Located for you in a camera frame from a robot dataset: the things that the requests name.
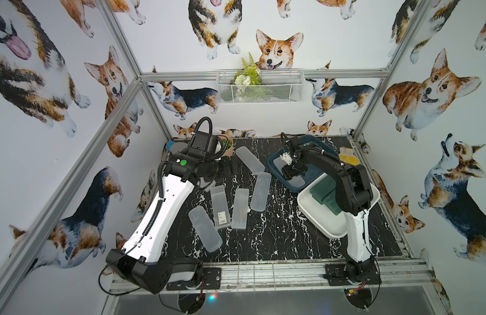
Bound clear rounded case back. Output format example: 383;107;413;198
235;146;265;175

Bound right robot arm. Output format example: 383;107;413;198
280;133;375;282

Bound clear case with pencil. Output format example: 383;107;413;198
231;188;250;230

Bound clear rounded case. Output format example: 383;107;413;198
235;146;265;175
189;206;222;253

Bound clear case with red pen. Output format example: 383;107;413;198
273;157;306;188

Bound white wire wall basket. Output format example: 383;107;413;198
216;70;306;104

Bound grey work glove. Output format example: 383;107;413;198
165;141;188;154

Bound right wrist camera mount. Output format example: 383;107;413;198
280;152;293;165

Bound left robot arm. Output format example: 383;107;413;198
105;153;240;294

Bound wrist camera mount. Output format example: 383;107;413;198
280;152;293;165
188;131;219;159

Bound teal storage box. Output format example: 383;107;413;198
267;135;338;193

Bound clear rounded case front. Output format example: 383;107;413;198
189;206;222;253

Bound yellow work glove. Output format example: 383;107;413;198
338;147;360;166

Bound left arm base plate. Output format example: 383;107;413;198
166;267;222;291

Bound artificial fern with flower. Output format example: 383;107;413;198
233;53;262;98

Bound clear case with barcode label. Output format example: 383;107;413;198
210;185;231;229

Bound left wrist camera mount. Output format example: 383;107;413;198
188;131;219;159

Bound pink pot with green plant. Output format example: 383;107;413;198
218;135;234;158

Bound dark green case with pens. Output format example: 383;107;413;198
310;177;336;204

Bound white storage box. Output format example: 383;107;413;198
297;172;381;240

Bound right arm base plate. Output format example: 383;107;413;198
323;262;382;286

